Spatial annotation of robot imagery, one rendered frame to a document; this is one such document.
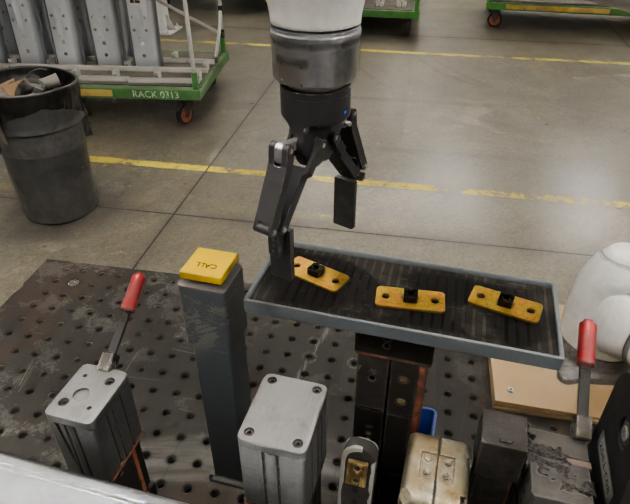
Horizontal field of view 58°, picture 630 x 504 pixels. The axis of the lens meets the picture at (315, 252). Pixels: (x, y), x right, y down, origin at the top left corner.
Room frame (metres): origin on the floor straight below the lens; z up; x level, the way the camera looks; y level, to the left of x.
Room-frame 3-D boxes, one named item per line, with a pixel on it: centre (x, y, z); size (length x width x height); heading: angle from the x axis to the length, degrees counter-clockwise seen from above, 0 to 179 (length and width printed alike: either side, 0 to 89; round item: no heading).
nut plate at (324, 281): (0.59, 0.00, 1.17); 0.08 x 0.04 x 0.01; 56
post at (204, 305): (0.62, 0.14, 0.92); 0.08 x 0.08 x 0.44; 74
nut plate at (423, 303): (0.54, -0.12, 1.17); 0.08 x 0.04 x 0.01; 81
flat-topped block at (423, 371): (0.55, -0.11, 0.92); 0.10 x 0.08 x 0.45; 74
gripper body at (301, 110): (0.59, 0.00, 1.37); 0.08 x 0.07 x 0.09; 146
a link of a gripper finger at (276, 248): (0.52, 0.05, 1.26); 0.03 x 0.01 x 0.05; 146
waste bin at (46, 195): (2.72, 1.40, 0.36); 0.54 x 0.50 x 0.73; 170
